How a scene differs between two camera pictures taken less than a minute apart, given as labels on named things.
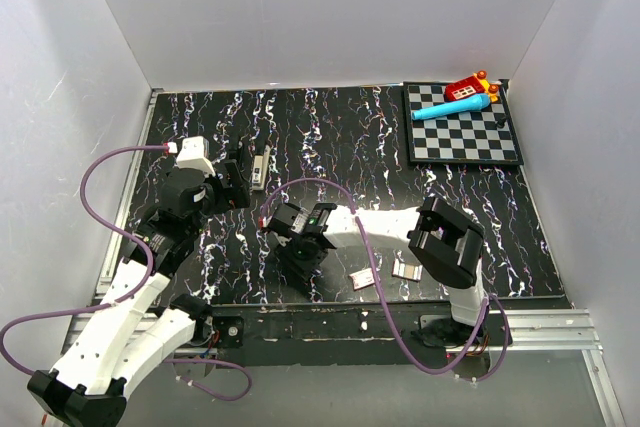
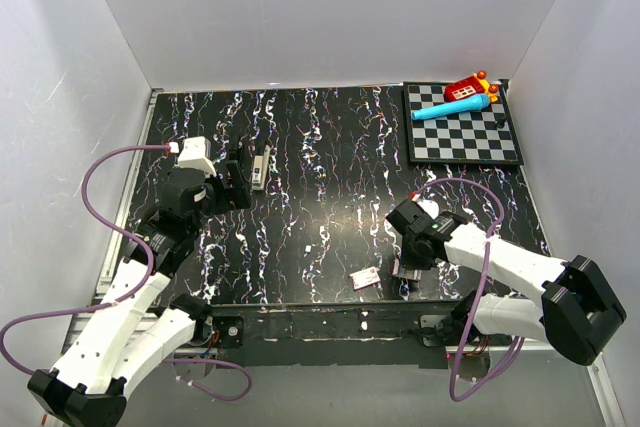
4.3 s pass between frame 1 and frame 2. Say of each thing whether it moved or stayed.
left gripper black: stayed
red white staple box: stayed
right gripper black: moved
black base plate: stayed
